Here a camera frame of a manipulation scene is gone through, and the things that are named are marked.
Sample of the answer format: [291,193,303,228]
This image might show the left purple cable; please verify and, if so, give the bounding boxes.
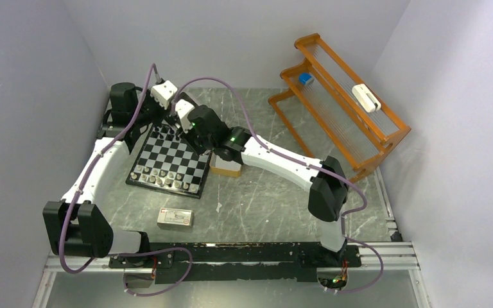
[58,64,193,298]

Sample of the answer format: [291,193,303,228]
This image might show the blue small block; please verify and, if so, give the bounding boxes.
[298,73,314,86]

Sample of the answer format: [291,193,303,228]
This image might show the black white chess board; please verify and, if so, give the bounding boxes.
[125,123,212,199]

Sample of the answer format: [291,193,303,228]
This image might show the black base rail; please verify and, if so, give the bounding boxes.
[108,242,361,284]

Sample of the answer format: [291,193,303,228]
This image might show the purple cable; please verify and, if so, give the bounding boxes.
[58,64,193,298]
[169,76,385,295]

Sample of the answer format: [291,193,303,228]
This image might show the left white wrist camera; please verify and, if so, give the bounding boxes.
[150,80,178,110]

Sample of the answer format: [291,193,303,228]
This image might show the white plastic device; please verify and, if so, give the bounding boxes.
[352,83,381,113]

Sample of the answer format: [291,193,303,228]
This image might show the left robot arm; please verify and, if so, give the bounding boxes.
[43,81,177,267]

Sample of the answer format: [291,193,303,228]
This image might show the orange wooden rack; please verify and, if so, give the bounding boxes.
[268,33,411,182]

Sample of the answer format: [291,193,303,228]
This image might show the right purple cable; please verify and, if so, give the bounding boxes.
[169,76,385,295]

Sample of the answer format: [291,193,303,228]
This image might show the small printed card box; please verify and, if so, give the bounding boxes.
[157,207,194,227]

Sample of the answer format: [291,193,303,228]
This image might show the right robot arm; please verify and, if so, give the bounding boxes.
[175,99,348,266]

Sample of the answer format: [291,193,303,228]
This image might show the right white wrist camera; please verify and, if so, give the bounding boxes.
[175,99,195,126]

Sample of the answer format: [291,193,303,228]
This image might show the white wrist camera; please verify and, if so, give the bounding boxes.
[175,99,195,126]
[150,80,178,110]

